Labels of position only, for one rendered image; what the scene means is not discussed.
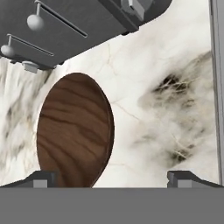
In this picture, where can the dark grey toaster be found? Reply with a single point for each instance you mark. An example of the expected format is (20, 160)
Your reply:
(73, 26)

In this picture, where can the brown wooden bowl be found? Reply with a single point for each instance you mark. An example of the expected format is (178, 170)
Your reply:
(75, 131)

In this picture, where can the grey round toaster knob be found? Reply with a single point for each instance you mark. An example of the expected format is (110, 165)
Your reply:
(8, 49)
(35, 21)

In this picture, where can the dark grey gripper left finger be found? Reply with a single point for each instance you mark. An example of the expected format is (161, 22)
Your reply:
(43, 178)

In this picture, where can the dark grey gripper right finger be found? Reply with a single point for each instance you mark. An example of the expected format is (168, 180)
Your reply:
(180, 178)

